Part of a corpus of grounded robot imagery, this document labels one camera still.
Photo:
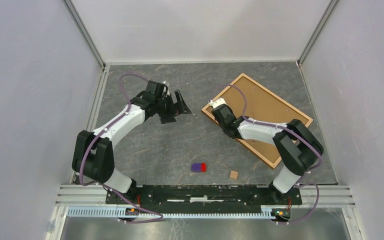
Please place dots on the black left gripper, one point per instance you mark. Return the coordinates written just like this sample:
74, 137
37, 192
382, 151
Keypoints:
180, 108

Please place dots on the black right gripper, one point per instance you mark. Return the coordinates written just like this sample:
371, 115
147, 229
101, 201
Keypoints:
220, 125

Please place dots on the brown backing board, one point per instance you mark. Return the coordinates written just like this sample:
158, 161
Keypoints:
261, 112

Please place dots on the wooden picture frame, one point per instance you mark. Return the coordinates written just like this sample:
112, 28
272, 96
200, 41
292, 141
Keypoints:
308, 124

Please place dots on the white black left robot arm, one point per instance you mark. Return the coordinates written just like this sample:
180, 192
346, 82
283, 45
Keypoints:
93, 155

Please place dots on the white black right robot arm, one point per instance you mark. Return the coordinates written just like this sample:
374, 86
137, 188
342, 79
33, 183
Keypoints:
298, 148

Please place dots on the small wooden cube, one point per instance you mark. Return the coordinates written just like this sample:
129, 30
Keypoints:
233, 175

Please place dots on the purple red block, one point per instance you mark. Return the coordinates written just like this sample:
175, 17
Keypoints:
199, 167

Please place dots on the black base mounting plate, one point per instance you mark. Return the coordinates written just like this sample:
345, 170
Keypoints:
211, 199

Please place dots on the white slotted cable duct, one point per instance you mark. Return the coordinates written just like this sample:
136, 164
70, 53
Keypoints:
122, 212

